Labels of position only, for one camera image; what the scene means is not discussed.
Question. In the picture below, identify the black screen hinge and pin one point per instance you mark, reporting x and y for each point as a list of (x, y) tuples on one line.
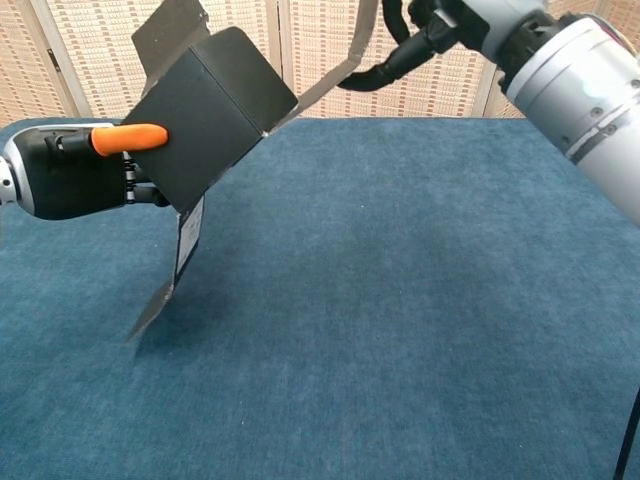
[(52, 57)]

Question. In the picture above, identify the left robot hand orange thumbtip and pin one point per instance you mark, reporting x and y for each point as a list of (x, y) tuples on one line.
[(70, 175)]

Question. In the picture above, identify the woven bamboo screen panel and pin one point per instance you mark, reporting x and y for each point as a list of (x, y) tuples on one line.
[(95, 55), (20, 60), (440, 97), (625, 17)]

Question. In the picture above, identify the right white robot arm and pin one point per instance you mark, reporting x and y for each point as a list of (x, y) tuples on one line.
[(590, 115)]

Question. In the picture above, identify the black cardboard box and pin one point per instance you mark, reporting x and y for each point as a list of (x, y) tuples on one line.
[(210, 115)]

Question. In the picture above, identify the blue felt table cover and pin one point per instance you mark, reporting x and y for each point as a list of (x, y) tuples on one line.
[(350, 300)]

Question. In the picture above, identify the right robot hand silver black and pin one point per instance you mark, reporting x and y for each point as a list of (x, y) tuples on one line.
[(475, 25)]

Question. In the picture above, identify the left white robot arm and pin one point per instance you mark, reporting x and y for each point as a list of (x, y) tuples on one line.
[(6, 185)]

